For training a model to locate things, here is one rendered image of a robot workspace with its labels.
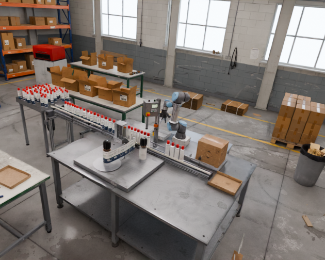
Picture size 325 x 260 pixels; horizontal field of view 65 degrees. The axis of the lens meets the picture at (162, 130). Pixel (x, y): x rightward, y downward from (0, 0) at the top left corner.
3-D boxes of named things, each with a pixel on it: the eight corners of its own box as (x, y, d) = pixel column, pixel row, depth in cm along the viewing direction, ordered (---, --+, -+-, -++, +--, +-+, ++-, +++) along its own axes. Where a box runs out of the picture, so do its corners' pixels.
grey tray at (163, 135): (147, 135, 365) (147, 132, 363) (154, 130, 381) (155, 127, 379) (163, 141, 354) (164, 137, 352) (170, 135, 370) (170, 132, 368)
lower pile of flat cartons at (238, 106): (220, 110, 723) (221, 103, 713) (226, 105, 765) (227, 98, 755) (242, 116, 693) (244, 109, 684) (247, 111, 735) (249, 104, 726)
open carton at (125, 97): (108, 104, 474) (108, 85, 458) (123, 98, 516) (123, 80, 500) (126, 109, 461) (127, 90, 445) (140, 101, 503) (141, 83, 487)
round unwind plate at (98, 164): (86, 164, 279) (86, 164, 278) (107, 153, 302) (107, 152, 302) (107, 175, 264) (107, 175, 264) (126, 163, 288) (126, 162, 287)
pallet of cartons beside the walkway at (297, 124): (311, 154, 529) (326, 114, 490) (269, 142, 562) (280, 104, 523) (310, 133, 626) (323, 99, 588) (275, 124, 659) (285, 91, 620)
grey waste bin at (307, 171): (289, 182, 432) (301, 151, 405) (291, 171, 466) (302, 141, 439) (317, 192, 414) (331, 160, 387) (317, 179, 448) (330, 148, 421)
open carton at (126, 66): (113, 71, 709) (113, 58, 693) (123, 69, 742) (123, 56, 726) (124, 74, 689) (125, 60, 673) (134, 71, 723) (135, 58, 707)
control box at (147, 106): (142, 114, 316) (143, 99, 308) (155, 113, 322) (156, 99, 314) (145, 117, 308) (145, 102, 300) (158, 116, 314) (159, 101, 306)
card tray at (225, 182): (207, 184, 274) (208, 181, 272) (216, 173, 294) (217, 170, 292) (233, 196, 260) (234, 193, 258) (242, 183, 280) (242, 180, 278)
